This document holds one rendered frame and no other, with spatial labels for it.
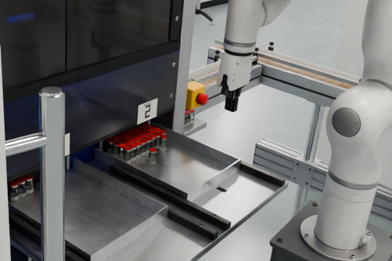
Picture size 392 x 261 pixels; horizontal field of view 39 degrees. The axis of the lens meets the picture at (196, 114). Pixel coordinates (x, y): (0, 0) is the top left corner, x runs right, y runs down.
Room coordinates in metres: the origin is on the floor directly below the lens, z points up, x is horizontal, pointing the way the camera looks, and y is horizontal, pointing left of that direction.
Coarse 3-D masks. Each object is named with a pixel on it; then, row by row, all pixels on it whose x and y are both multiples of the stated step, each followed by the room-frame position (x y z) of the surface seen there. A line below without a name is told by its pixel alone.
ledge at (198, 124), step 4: (196, 120) 1.75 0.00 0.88; (200, 120) 1.76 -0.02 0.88; (192, 124) 1.72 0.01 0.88; (196, 124) 1.72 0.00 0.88; (200, 124) 1.72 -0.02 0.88; (204, 124) 1.74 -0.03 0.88; (184, 128) 1.68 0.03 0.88; (188, 128) 1.68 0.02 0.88; (192, 128) 1.69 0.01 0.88; (196, 128) 1.70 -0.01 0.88; (200, 128) 1.72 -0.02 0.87; (184, 132) 1.65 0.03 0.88; (188, 132) 1.66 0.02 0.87; (192, 132) 1.68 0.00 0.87
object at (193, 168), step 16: (160, 128) 1.61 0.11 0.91; (176, 144) 1.55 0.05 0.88; (192, 144) 1.53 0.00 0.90; (112, 160) 1.37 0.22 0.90; (144, 160) 1.43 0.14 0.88; (160, 160) 1.44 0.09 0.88; (176, 160) 1.45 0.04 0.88; (192, 160) 1.46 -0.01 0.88; (208, 160) 1.47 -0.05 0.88; (224, 160) 1.47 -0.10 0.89; (240, 160) 1.44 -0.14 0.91; (144, 176) 1.31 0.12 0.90; (160, 176) 1.35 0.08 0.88; (176, 176) 1.36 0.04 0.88; (192, 176) 1.37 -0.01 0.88; (208, 176) 1.38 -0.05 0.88; (224, 176) 1.37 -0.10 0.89; (176, 192) 1.24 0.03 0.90; (192, 192) 1.24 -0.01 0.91
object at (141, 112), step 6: (150, 102) 1.49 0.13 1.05; (156, 102) 1.51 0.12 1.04; (138, 108) 1.44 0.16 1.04; (144, 108) 1.46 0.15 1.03; (150, 108) 1.49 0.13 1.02; (156, 108) 1.51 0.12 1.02; (138, 114) 1.44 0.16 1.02; (144, 114) 1.46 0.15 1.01; (150, 114) 1.49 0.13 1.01; (138, 120) 1.44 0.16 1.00; (144, 120) 1.47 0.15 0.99
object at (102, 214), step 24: (72, 168) 1.34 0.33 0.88; (72, 192) 1.22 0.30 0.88; (96, 192) 1.23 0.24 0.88; (120, 192) 1.24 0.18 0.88; (24, 216) 1.06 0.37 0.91; (72, 216) 1.12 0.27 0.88; (96, 216) 1.13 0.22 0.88; (120, 216) 1.14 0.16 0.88; (144, 216) 1.15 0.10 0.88; (72, 240) 1.03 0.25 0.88; (96, 240) 1.04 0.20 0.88; (120, 240) 1.02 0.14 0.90
